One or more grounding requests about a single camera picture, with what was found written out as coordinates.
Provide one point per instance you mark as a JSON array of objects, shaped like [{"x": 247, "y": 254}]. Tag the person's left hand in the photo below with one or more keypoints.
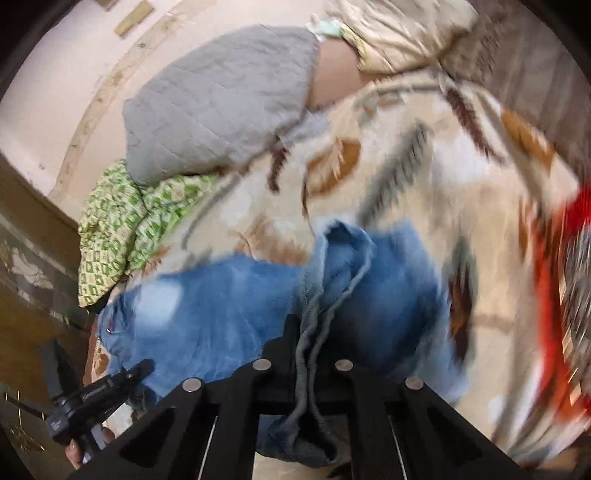
[{"x": 74, "y": 454}]

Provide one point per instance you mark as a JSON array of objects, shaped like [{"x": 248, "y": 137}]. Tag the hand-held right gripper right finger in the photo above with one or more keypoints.
[{"x": 351, "y": 392}]

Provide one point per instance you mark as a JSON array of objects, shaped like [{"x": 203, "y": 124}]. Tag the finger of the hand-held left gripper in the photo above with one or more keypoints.
[
  {"x": 56, "y": 369},
  {"x": 134, "y": 371}
]

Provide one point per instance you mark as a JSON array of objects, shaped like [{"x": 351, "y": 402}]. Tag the leaf print fleece blanket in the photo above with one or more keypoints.
[{"x": 415, "y": 207}]

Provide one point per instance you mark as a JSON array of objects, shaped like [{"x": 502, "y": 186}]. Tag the brown textured cloth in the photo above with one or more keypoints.
[{"x": 531, "y": 69}]

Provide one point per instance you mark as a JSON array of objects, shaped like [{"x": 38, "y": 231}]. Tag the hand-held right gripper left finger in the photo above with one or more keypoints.
[{"x": 293, "y": 337}]

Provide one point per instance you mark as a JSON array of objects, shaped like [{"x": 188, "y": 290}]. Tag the grey quilted pillow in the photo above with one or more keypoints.
[{"x": 221, "y": 106}]

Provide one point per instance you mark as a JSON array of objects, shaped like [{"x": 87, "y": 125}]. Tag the red patterned cloth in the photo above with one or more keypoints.
[{"x": 549, "y": 286}]

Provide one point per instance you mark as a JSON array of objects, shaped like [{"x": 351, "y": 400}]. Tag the green patterned cloth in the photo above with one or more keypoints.
[{"x": 115, "y": 221}]

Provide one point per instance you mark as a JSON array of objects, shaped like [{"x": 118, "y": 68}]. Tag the cream satin pillow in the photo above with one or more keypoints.
[{"x": 406, "y": 32}]

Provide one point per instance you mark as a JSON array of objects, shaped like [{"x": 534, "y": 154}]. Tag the blue denim pants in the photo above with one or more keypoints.
[{"x": 207, "y": 314}]

